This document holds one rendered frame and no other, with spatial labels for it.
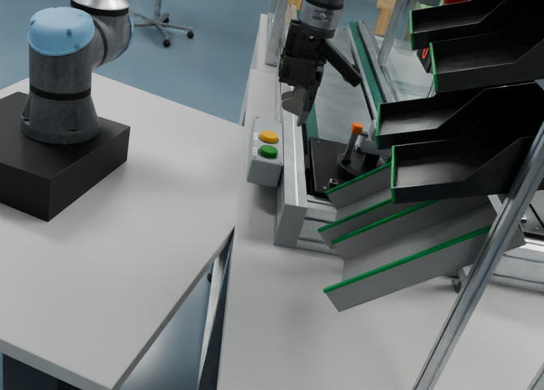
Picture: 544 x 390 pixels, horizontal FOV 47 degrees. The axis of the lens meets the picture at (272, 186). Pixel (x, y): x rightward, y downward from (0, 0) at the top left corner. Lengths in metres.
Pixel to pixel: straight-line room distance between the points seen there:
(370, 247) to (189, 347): 1.27
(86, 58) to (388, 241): 0.66
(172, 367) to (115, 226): 0.98
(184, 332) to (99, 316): 1.22
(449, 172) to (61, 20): 0.76
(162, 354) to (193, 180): 0.90
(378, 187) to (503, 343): 0.37
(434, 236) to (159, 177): 0.65
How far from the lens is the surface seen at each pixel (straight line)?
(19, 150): 1.27
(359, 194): 1.15
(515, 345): 1.26
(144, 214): 1.27
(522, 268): 1.38
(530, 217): 1.46
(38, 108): 1.29
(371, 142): 1.31
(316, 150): 1.40
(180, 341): 2.22
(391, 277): 0.90
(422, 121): 1.03
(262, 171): 1.33
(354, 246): 1.03
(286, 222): 1.22
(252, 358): 1.02
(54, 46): 1.24
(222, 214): 1.31
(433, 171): 0.90
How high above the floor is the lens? 1.59
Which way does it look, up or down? 31 degrees down
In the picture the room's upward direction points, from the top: 14 degrees clockwise
